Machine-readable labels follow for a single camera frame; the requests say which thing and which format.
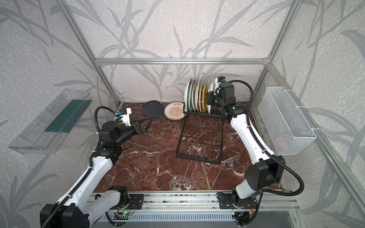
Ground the white plate black emblem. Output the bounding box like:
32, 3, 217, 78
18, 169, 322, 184
207, 78, 219, 114

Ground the yellow woven plate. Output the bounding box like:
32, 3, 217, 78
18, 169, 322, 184
202, 84, 208, 113

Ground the black round plate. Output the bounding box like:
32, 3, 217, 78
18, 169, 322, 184
142, 100, 163, 117

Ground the orange sunburst plate front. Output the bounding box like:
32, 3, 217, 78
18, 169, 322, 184
192, 80, 199, 112

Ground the orange sunburst plate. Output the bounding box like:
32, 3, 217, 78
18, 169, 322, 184
164, 102, 185, 121
192, 80, 199, 112

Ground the mint green flower plate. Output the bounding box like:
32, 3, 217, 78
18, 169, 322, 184
187, 78, 195, 112

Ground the green rim lettered plate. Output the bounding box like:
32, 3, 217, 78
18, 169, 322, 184
184, 79, 192, 112

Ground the orange woven bamboo plate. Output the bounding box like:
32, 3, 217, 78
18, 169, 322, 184
198, 83, 204, 113

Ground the cream floral plate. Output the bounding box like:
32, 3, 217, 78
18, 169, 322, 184
196, 80, 202, 113

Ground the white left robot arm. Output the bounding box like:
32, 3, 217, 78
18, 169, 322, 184
40, 106, 148, 228

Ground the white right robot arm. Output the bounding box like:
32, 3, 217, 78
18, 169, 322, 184
207, 77, 305, 227

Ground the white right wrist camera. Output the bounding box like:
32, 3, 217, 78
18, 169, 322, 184
214, 76, 226, 90

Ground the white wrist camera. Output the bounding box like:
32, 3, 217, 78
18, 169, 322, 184
114, 108, 132, 126
214, 76, 226, 90

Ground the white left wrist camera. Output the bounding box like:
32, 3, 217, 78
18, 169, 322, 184
114, 108, 132, 126

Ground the black wire dish rack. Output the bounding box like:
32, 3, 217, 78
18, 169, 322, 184
175, 105, 225, 165

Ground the clear acrylic wall shelf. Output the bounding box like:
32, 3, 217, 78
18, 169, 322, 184
8, 89, 93, 155

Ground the white mesh wall basket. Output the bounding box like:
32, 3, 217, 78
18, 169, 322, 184
258, 86, 317, 155

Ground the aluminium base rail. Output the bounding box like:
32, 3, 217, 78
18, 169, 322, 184
129, 191, 300, 213

